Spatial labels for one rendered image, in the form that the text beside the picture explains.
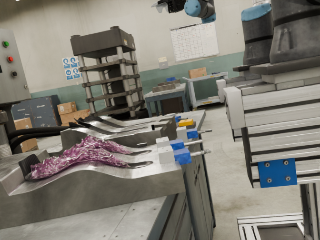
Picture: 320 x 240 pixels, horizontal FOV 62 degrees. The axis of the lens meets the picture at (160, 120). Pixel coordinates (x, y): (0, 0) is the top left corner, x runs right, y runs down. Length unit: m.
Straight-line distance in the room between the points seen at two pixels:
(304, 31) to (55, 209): 0.67
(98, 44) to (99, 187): 4.44
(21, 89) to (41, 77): 6.80
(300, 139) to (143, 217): 0.40
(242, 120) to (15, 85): 1.28
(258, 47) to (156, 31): 6.37
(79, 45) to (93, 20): 2.87
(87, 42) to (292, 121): 4.56
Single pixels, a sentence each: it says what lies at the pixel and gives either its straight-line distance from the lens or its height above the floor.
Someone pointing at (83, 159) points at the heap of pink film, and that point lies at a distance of 0.65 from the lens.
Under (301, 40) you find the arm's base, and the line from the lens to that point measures 0.67.
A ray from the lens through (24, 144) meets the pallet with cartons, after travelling 5.72.
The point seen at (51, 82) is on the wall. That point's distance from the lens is 8.32.
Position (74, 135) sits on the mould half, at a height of 0.91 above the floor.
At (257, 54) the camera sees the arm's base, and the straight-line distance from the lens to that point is 1.15.
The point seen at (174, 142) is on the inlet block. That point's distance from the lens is 0.75.
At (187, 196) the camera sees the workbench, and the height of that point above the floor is 0.56.
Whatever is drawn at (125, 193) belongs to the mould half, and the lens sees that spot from 0.60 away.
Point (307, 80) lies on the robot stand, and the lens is 0.69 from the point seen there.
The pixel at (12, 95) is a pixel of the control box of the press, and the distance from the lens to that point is 1.61.
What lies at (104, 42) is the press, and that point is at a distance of 4.92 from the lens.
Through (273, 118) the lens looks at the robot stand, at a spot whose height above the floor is 0.91.
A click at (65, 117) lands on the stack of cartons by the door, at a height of 0.44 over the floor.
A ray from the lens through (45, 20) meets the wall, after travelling 8.45.
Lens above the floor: 1.06
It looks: 9 degrees down
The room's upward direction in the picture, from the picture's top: 11 degrees counter-clockwise
